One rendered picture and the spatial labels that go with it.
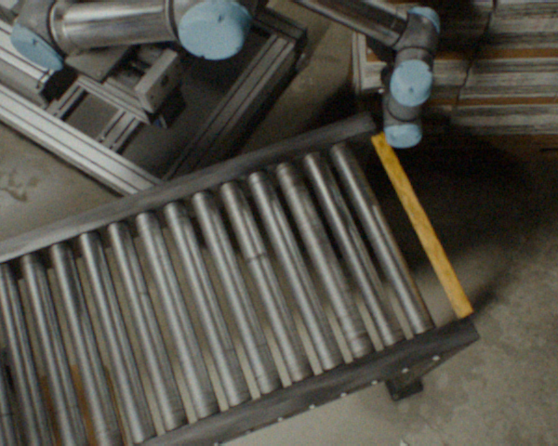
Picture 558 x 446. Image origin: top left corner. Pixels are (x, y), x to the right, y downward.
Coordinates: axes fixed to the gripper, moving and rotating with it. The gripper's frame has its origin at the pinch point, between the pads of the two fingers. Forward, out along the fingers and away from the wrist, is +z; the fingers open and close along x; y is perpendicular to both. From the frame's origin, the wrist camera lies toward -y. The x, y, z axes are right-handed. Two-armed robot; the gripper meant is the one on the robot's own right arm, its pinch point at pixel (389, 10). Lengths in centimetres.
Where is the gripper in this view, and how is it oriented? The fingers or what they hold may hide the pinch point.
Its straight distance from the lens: 151.3
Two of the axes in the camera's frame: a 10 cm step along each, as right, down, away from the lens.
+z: -0.1, -9.4, 3.5
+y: -0.5, -3.5, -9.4
